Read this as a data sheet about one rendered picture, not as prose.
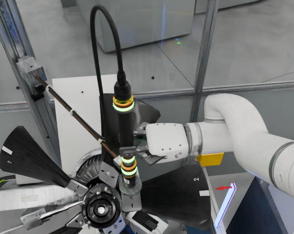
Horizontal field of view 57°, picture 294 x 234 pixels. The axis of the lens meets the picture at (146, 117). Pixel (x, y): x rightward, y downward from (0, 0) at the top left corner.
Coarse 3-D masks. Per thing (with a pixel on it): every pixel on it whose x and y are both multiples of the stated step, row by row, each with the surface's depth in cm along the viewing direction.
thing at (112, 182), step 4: (104, 164) 90; (104, 168) 89; (108, 168) 88; (112, 168) 86; (100, 172) 90; (104, 172) 89; (112, 172) 86; (116, 172) 85; (100, 176) 90; (104, 176) 89; (108, 176) 87; (116, 176) 85; (104, 180) 89; (108, 180) 87; (112, 180) 86; (116, 180) 85; (108, 184) 87; (112, 184) 86
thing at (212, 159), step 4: (196, 156) 123; (200, 156) 116; (204, 156) 115; (208, 156) 116; (212, 156) 116; (216, 156) 116; (220, 156) 117; (200, 160) 117; (204, 160) 117; (208, 160) 118; (212, 160) 118; (216, 160) 118; (220, 160) 119; (204, 164) 120; (208, 164) 120; (212, 164) 121; (216, 164) 121
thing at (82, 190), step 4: (72, 180) 83; (68, 184) 87; (72, 184) 86; (76, 184) 85; (80, 184) 84; (68, 188) 90; (72, 188) 89; (80, 188) 86; (84, 188) 85; (76, 192) 90; (80, 192) 89; (84, 192) 87
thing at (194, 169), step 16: (160, 176) 93; (176, 176) 93; (192, 176) 92; (144, 192) 90; (160, 192) 89; (176, 192) 89; (192, 192) 90; (144, 208) 86; (160, 208) 86; (176, 208) 87; (192, 208) 87; (208, 208) 88; (192, 224) 86; (208, 224) 86
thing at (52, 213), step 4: (72, 204) 95; (76, 204) 95; (60, 208) 94; (64, 208) 94; (68, 208) 94; (48, 212) 94; (52, 212) 94; (56, 212) 94; (60, 212) 94; (40, 216) 94; (44, 216) 93; (48, 216) 94; (52, 216) 94; (20, 224) 94; (12, 228) 93; (16, 228) 93; (4, 232) 93
